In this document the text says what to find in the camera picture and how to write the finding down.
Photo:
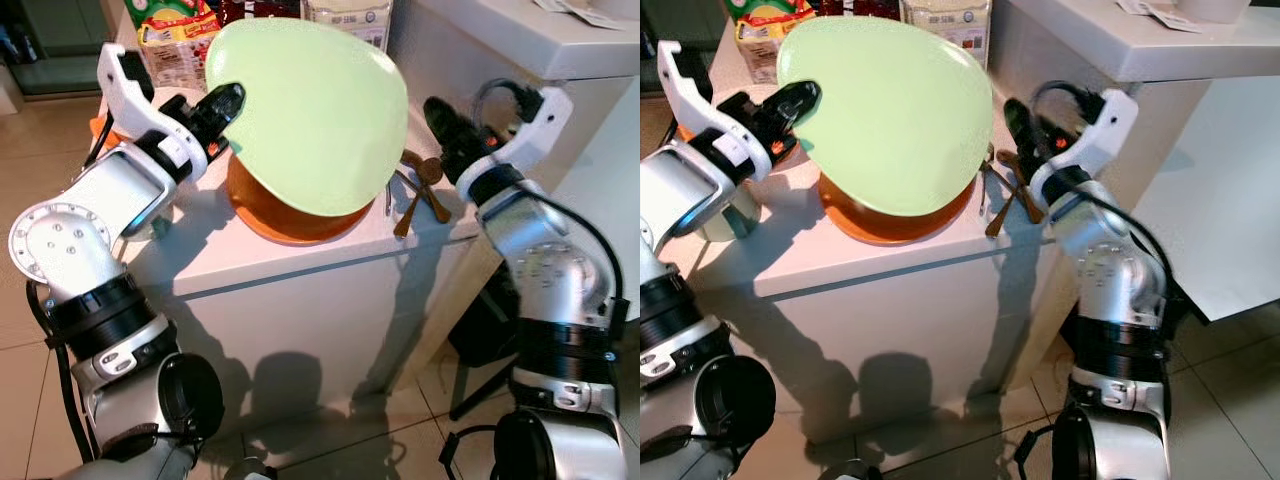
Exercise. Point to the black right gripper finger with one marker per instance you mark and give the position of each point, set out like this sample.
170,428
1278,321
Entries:
1022,122
445,122

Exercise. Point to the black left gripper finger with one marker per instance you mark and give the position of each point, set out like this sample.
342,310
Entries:
800,100
226,102

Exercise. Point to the light green plate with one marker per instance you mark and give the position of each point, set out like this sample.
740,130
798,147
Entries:
890,110
310,110

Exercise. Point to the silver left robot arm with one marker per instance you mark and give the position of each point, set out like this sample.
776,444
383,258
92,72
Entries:
680,200
120,190

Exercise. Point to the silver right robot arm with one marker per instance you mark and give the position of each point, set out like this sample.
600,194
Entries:
1110,270
545,270

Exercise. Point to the colourful noodle multipack bag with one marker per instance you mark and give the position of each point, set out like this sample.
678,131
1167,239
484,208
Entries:
175,45
760,40

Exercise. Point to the dark metal fork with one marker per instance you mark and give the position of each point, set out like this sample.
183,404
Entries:
391,192
986,185

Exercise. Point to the orange bowl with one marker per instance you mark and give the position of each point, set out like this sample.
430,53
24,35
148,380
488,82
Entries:
100,128

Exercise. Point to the dark red snack package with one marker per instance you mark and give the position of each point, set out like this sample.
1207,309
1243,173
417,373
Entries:
260,8
855,6

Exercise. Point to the teal mug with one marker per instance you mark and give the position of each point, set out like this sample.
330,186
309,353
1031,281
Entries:
730,220
160,228

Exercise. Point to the white bar counter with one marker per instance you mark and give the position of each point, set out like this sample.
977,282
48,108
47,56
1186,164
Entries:
520,45
1200,150

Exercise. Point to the orange plate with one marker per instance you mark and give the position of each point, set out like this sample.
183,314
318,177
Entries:
290,225
880,228

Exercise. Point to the white paper sheet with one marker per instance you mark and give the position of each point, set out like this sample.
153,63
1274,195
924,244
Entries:
1160,14
580,12

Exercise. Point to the black stool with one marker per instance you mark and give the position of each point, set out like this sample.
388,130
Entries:
485,340

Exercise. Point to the white kitchen island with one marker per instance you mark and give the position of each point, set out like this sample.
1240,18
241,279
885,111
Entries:
880,330
300,320

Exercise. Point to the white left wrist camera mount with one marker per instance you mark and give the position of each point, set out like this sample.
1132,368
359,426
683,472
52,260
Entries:
690,105
130,110

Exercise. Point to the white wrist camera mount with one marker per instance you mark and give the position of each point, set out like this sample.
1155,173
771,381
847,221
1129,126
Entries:
130,110
690,105
1115,120
550,115

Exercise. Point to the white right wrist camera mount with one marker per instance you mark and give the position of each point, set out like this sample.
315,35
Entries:
550,115
1115,120

